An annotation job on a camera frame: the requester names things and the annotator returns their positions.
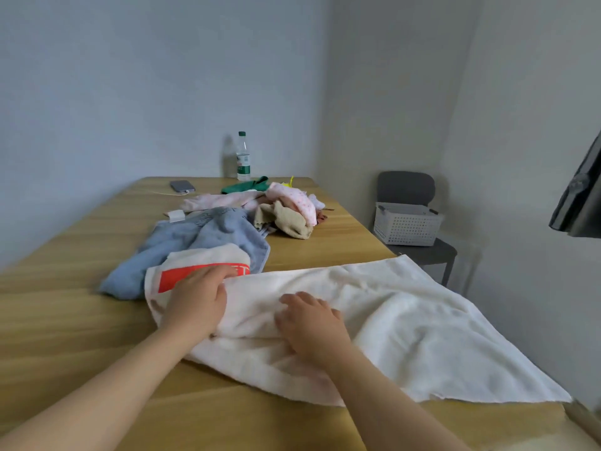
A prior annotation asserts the tan brown towel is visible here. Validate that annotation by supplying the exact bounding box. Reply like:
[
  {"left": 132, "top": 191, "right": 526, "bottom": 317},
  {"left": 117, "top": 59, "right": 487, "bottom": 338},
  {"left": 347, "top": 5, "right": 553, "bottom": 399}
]
[{"left": 253, "top": 200, "right": 314, "bottom": 241}]

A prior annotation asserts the clear green-label water bottle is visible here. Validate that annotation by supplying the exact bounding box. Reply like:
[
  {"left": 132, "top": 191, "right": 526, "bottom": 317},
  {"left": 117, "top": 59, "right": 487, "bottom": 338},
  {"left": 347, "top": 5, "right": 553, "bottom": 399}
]
[{"left": 235, "top": 131, "right": 252, "bottom": 182}]

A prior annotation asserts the pale pink towel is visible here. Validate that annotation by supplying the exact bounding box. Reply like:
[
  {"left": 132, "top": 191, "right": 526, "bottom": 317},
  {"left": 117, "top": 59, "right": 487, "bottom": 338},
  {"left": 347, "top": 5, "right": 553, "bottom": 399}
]
[{"left": 180, "top": 190, "right": 269, "bottom": 214}]

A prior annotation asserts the grey chair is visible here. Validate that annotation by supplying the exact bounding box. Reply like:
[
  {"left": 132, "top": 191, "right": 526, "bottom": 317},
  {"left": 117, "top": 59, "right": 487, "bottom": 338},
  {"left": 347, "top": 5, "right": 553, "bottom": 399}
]
[{"left": 375, "top": 171, "right": 458, "bottom": 287}]

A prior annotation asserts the person's right forearm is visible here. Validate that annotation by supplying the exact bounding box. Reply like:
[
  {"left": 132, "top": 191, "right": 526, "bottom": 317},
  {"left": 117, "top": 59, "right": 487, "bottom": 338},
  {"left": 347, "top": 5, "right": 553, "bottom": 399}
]
[{"left": 324, "top": 345, "right": 470, "bottom": 451}]

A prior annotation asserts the wooden table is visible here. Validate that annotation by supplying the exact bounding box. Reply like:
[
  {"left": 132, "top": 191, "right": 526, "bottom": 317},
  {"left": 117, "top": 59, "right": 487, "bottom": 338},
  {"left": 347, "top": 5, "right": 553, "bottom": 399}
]
[{"left": 0, "top": 177, "right": 601, "bottom": 451}]

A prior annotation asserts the pink dotted cloth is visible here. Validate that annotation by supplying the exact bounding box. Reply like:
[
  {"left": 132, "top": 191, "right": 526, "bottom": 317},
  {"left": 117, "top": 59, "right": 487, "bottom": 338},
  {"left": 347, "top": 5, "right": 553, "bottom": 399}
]
[{"left": 265, "top": 182, "right": 319, "bottom": 227}]

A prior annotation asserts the green cloth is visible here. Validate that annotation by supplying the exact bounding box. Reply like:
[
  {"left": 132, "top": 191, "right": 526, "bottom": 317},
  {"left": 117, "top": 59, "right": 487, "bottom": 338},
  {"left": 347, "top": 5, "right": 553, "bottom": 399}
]
[{"left": 220, "top": 176, "right": 271, "bottom": 195}]

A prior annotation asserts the white plastic basket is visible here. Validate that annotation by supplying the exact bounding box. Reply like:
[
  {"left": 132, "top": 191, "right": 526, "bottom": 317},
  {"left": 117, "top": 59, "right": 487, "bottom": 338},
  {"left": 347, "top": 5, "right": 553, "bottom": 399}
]
[{"left": 373, "top": 202, "right": 446, "bottom": 247}]

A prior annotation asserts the person's left forearm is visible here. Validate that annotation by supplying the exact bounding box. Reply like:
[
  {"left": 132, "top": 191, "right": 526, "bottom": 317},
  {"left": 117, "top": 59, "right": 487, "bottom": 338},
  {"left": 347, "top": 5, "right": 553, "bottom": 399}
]
[{"left": 0, "top": 323, "right": 203, "bottom": 451}]

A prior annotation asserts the grey-blue towel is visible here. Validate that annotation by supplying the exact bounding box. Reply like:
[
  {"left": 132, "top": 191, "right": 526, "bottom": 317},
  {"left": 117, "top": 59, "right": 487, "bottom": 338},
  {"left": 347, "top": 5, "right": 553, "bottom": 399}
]
[{"left": 98, "top": 206, "right": 272, "bottom": 301}]

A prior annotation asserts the person's left hand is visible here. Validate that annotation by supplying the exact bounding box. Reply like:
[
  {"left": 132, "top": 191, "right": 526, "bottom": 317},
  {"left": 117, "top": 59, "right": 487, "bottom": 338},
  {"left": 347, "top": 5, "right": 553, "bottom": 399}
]
[{"left": 159, "top": 265, "right": 239, "bottom": 346}]

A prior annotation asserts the dark grey curtain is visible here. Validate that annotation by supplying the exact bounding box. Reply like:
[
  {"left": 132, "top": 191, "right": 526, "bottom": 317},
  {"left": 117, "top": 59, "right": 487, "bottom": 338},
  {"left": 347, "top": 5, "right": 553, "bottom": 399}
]
[{"left": 548, "top": 131, "right": 601, "bottom": 239}]

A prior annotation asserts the person's right hand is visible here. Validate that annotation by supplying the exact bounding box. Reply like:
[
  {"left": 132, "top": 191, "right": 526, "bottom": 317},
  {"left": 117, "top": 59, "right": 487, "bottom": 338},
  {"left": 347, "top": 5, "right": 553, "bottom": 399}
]
[{"left": 274, "top": 291, "right": 352, "bottom": 368}]

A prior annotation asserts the cream white towel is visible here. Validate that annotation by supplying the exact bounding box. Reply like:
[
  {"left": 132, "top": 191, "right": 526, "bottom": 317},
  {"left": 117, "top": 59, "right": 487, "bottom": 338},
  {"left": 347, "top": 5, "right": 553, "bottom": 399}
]
[{"left": 144, "top": 244, "right": 573, "bottom": 408}]

